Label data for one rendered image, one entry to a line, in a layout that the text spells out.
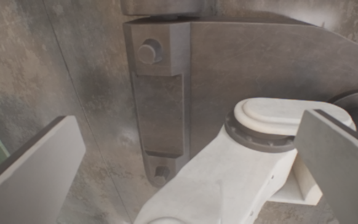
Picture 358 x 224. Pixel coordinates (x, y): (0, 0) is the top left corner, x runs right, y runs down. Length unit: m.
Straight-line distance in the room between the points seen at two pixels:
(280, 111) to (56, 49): 0.75
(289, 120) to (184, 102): 0.24
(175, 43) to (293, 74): 0.26
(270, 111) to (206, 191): 0.18
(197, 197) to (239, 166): 0.10
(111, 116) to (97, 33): 0.32
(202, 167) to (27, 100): 0.91
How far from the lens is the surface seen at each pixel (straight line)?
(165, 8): 0.43
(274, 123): 0.36
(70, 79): 0.86
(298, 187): 0.51
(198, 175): 0.30
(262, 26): 0.45
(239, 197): 0.28
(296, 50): 0.48
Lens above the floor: 0.61
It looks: 58 degrees down
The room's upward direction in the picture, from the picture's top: 160 degrees counter-clockwise
